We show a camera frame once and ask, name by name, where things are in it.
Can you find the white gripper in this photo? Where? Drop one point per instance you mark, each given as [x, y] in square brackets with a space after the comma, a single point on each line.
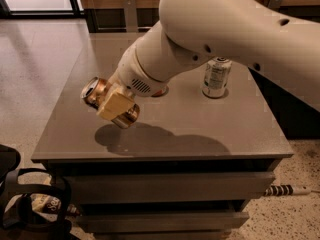
[130, 73]

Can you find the gold soda can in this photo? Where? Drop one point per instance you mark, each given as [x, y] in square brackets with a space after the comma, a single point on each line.
[93, 94]

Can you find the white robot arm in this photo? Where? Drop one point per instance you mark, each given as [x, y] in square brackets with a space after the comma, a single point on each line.
[284, 49]

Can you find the red Coca-Cola can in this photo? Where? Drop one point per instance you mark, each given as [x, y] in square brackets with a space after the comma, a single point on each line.
[161, 92]

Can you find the silver green 7up can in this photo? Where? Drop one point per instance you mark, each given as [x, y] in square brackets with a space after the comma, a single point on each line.
[216, 77]

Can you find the upper grey drawer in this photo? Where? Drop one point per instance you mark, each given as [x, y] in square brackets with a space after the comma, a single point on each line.
[152, 188]

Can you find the grey drawer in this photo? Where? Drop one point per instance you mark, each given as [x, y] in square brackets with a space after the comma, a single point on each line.
[161, 222]
[152, 188]

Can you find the grey drawer cabinet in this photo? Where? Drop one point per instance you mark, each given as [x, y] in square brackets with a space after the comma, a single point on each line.
[182, 132]

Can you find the crumpled snack bag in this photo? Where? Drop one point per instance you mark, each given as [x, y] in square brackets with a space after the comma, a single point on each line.
[43, 203]

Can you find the lower grey drawer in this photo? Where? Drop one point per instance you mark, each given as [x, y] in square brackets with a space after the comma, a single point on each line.
[161, 222]

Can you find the horizontal metal rail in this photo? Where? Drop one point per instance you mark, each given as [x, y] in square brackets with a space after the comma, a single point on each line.
[121, 29]

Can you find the left metal bracket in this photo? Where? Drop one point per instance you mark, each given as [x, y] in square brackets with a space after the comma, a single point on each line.
[130, 15]

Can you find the black chair frame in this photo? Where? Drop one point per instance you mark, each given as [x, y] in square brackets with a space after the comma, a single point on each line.
[18, 221]

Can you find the striped black white handle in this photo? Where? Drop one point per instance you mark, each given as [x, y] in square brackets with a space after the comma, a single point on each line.
[287, 190]

